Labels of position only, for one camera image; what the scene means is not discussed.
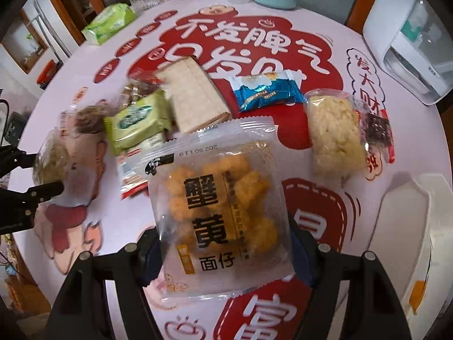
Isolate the dark snack red-edged bag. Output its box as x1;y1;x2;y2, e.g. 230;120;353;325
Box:
356;102;396;164

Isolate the beige wafer biscuit pack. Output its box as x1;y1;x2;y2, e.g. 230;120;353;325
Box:
154;56;232;133

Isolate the pale rice puff bag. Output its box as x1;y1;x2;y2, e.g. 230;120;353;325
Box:
32;128;75;186
305;88;366;183

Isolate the pink printed tablecloth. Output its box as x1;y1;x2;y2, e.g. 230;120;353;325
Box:
14;0;452;339

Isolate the white plastic storage bin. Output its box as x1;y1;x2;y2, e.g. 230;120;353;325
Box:
369;173;452;339

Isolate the white lidded organizer box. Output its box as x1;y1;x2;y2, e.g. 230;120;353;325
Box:
363;0;452;106

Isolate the clear candy bag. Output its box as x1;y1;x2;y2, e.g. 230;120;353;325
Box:
117;69;164;111

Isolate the green tissue pack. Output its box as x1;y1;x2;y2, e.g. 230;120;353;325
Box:
81;3;136;45

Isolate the orange crab roe snack bag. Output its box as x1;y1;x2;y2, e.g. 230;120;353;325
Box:
148;117;292;299

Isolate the blue biscuit packet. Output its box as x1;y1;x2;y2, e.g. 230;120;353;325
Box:
227;70;306;112

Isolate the green wrapped cake packet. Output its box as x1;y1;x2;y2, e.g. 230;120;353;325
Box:
104;90;172;156

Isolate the brown nut candy bag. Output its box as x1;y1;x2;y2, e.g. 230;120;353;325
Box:
74;101;114;134

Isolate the white red flat sachet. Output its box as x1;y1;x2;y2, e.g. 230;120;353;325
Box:
115;132;178;200

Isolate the orange white snack sachet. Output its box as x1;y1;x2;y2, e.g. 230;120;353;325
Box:
409;280;427;315

